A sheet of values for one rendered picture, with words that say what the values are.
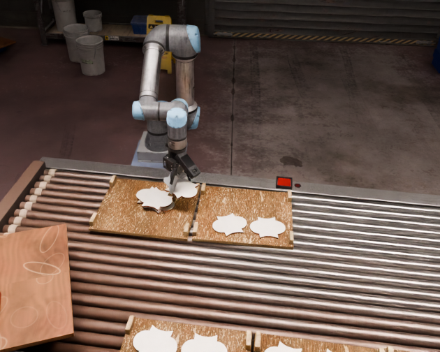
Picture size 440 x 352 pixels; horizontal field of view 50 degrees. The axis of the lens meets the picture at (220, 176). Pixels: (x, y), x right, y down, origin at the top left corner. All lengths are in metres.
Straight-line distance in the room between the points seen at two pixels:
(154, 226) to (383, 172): 2.58
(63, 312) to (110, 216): 0.58
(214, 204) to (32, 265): 0.79
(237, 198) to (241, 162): 1.88
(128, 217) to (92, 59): 3.62
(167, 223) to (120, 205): 0.24
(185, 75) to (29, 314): 1.20
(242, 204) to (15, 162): 2.55
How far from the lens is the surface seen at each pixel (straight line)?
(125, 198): 2.12
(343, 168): 4.07
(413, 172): 4.24
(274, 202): 2.10
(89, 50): 5.41
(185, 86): 2.22
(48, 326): 1.57
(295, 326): 1.69
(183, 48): 2.11
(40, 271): 1.73
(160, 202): 2.02
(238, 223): 1.96
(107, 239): 1.96
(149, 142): 2.42
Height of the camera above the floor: 2.26
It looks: 37 degrees down
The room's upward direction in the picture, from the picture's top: 2 degrees clockwise
